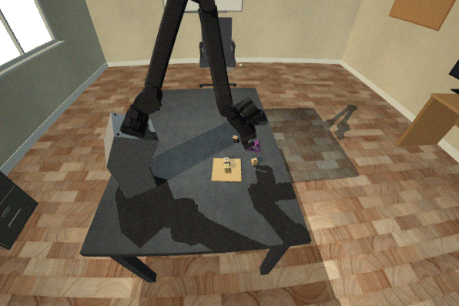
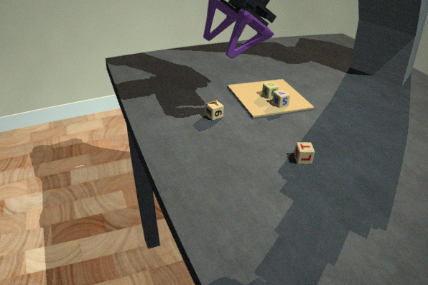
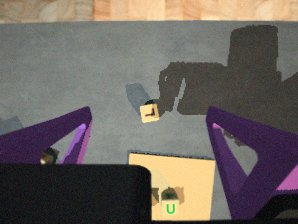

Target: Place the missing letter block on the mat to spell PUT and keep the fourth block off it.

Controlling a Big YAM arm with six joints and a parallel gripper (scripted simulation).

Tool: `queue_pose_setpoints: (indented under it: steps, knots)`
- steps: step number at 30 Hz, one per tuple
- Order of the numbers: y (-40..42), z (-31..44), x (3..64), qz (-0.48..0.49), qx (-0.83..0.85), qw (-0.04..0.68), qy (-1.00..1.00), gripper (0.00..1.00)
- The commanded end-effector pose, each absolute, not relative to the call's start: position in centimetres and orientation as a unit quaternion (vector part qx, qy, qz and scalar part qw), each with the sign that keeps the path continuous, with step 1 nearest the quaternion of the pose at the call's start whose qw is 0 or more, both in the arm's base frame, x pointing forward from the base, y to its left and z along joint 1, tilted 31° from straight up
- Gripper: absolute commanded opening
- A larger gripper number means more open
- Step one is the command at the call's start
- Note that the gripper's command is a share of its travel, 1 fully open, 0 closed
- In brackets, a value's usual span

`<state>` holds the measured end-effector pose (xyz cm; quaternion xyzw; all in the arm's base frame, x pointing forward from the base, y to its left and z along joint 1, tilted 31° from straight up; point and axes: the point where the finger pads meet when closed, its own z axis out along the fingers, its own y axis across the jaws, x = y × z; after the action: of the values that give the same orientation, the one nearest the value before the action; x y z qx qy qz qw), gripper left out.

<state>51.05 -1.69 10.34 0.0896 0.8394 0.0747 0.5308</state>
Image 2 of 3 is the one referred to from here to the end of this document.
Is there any beige block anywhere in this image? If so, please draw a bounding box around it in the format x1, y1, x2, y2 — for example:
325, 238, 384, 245
262, 82, 279, 98
272, 90, 290, 108
205, 101, 224, 120
294, 143, 315, 164

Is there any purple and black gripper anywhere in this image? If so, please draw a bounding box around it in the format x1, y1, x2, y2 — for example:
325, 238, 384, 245
203, 0, 276, 58

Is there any tan square mat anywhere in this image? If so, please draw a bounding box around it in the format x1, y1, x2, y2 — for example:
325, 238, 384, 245
228, 79, 314, 118

